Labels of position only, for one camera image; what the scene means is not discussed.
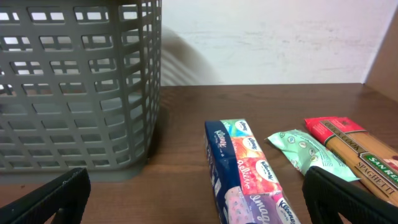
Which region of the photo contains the San Remo spaghetti packet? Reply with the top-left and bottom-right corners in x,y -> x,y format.
305,116 -> 397,206

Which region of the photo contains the mint green snack packet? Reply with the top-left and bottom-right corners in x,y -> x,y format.
267,129 -> 359,182

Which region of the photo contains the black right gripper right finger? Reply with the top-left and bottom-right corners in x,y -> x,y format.
302,166 -> 397,224

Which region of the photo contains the Kleenex tissue multipack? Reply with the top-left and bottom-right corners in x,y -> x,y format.
205,119 -> 300,224

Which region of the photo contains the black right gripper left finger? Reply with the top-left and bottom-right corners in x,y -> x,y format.
1,168 -> 91,224

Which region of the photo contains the grey plastic basket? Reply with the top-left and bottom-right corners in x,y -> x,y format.
1,0 -> 162,184

